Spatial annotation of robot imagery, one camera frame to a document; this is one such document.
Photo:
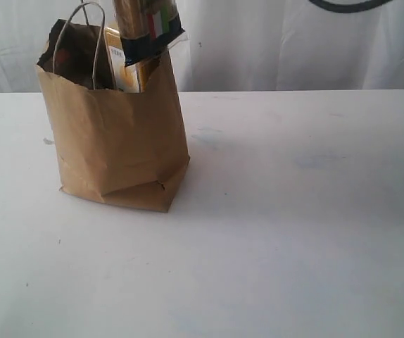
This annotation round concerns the kraft pouch with orange label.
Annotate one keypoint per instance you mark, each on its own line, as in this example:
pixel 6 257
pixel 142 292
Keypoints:
pixel 62 61

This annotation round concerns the spaghetti package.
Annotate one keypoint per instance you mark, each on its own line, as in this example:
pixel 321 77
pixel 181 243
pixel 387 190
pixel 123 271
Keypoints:
pixel 146 27

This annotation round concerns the brown paper shopping bag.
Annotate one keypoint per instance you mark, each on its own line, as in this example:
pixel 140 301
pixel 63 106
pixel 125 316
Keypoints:
pixel 113 147

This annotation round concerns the millet bottle with white cap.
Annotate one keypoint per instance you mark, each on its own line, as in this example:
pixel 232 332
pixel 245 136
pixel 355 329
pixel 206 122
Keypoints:
pixel 132 78

